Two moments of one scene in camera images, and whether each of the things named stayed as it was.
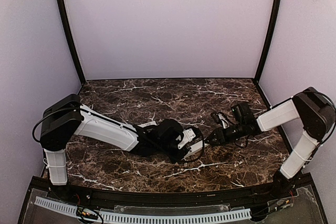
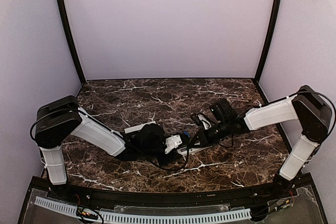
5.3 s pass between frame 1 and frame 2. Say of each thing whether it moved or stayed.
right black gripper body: moved
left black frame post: stayed
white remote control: stayed
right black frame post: stayed
